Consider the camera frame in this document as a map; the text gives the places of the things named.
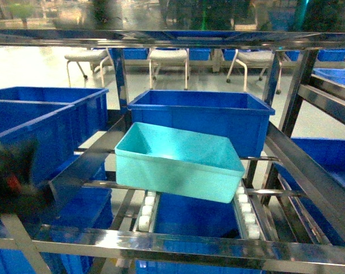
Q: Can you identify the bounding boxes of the blue bin in middle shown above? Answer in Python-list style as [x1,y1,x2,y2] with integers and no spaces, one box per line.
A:
[128,90,275,158]

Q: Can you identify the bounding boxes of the blue bin lower shelf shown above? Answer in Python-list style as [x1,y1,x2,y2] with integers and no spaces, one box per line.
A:
[135,194,265,273]

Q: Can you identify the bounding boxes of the light teal plastic bin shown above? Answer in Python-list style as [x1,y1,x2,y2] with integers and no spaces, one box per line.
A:
[115,122,245,203]

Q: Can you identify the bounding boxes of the blue bin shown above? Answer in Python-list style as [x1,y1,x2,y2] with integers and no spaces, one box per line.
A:
[267,137,345,242]
[313,68,345,85]
[0,165,114,274]
[0,87,108,184]
[128,90,275,158]

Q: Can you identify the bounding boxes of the blue bin lower right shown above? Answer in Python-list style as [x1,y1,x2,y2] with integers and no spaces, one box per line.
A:
[267,137,345,242]

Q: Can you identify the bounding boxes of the stainless steel shelf frame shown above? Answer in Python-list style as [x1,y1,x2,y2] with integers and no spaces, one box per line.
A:
[0,28,345,274]

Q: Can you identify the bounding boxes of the blue bin lower left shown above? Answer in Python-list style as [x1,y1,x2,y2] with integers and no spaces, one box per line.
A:
[0,165,114,274]

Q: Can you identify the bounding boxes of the blue bin on left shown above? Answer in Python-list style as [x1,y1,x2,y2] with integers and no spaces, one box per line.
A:
[0,87,108,184]

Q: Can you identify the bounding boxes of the white stool left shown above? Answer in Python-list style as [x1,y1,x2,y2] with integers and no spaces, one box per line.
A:
[64,49,110,87]

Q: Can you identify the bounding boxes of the white stool right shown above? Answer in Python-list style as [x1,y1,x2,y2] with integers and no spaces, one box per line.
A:
[226,49,274,92]

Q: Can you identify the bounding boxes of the white stool middle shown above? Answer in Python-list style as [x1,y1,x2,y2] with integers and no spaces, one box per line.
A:
[147,49,190,90]

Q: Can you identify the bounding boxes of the white stool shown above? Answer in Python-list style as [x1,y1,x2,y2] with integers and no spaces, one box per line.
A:
[147,49,190,90]
[226,49,274,92]
[64,49,110,87]

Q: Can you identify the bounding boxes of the blue bin far right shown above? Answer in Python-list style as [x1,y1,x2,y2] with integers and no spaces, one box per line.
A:
[313,68,345,85]

